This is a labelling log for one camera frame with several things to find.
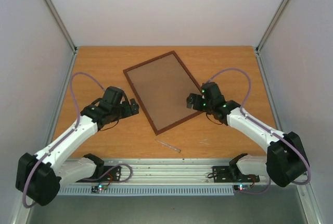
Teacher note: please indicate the right aluminium corner post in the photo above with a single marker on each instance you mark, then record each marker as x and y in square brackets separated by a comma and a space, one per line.
[272, 24]

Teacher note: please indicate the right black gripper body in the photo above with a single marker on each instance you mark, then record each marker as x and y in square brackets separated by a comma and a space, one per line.
[194, 101]

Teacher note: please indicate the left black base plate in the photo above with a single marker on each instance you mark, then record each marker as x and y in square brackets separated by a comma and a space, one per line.
[107, 174]

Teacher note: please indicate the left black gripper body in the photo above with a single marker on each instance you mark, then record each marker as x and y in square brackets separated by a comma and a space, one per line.
[119, 114]

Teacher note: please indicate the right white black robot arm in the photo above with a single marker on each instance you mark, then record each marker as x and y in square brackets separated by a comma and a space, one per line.
[285, 159]

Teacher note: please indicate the left small circuit board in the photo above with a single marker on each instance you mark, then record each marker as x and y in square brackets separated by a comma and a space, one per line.
[98, 188]

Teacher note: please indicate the small circuit board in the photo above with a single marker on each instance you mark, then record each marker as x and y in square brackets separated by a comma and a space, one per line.
[98, 188]
[243, 187]

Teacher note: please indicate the aluminium corner post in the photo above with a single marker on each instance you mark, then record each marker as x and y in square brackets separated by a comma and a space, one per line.
[272, 24]
[51, 7]

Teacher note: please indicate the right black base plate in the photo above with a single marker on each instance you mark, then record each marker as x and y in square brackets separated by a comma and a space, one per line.
[224, 174]

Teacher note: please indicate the grey slotted cable duct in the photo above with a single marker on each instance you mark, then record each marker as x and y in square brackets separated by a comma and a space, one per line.
[151, 190]

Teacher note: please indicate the left aluminium corner post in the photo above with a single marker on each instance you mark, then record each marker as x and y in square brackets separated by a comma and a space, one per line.
[51, 7]

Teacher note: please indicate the aluminium rail front beam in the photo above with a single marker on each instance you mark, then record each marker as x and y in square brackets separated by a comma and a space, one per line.
[167, 171]

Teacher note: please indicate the right small circuit board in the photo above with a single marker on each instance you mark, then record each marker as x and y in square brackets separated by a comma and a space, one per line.
[243, 187]

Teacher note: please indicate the brown wooden picture frame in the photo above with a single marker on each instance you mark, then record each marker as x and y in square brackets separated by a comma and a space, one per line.
[161, 86]

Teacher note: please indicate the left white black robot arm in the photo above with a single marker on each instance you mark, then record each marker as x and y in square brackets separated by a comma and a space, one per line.
[40, 176]

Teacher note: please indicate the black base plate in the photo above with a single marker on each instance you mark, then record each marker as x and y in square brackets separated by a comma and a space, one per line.
[107, 174]
[224, 174]

